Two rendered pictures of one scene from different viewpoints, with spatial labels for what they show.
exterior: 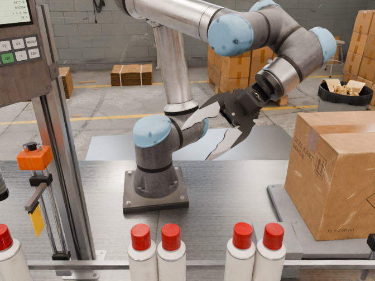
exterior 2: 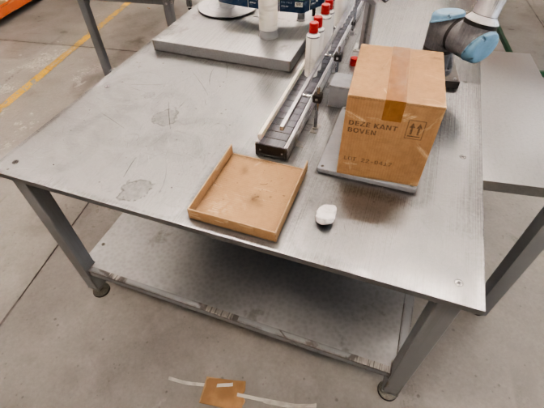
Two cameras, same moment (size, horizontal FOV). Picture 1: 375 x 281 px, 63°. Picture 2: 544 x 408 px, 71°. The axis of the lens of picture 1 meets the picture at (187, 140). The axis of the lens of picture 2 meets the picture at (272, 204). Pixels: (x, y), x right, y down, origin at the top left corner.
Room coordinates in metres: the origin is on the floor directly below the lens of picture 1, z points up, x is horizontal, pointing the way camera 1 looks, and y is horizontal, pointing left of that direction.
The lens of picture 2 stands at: (0.74, -1.51, 1.65)
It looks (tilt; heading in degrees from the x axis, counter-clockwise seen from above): 47 degrees down; 111
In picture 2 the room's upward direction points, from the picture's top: 1 degrees counter-clockwise
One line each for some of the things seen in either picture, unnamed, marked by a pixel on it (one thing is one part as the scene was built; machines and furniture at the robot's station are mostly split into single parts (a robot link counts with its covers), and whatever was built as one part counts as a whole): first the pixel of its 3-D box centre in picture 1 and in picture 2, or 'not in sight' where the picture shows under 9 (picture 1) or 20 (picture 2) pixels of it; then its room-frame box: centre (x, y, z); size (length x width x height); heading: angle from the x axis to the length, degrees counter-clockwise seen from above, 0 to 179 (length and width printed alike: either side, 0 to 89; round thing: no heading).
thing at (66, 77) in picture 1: (46, 83); not in sight; (4.26, 2.01, 0.16); 0.65 x 0.54 x 0.32; 103
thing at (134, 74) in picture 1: (132, 74); not in sight; (4.93, 0.90, 0.11); 0.65 x 0.54 x 0.22; 95
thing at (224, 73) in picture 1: (245, 62); not in sight; (4.31, -0.81, 0.45); 1.20 x 0.84 x 0.89; 10
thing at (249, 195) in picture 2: not in sight; (251, 188); (0.40, -0.78, 0.85); 0.30 x 0.26 x 0.04; 90
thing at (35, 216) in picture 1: (37, 219); not in sight; (0.41, 0.26, 1.09); 0.03 x 0.01 x 0.06; 0
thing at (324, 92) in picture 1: (341, 108); not in sight; (2.63, -1.41, 0.43); 0.44 x 0.43 x 0.39; 8
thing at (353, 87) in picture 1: (345, 98); not in sight; (2.69, -1.45, 0.50); 0.42 x 0.41 x 0.28; 98
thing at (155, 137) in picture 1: (154, 139); (445, 28); (0.85, 0.10, 1.02); 0.13 x 0.12 x 0.14; 135
